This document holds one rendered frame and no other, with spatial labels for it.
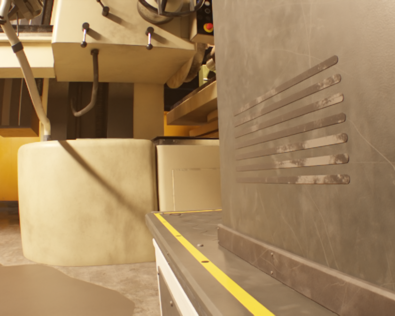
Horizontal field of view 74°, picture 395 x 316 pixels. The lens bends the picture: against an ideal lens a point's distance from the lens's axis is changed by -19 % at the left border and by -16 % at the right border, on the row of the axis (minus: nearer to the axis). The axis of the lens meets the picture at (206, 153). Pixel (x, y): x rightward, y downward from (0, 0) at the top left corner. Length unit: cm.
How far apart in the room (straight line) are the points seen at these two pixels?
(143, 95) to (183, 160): 79
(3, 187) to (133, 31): 283
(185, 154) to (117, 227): 49
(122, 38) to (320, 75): 142
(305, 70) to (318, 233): 12
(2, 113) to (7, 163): 181
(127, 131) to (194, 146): 68
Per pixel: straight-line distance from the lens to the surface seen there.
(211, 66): 225
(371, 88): 18
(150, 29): 159
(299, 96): 24
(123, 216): 149
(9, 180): 394
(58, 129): 210
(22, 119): 215
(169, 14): 143
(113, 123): 212
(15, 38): 118
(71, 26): 160
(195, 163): 157
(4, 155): 396
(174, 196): 153
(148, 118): 217
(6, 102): 220
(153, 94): 222
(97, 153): 147
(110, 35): 159
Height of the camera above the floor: 42
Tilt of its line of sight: 4 degrees up
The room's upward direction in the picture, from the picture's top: 2 degrees counter-clockwise
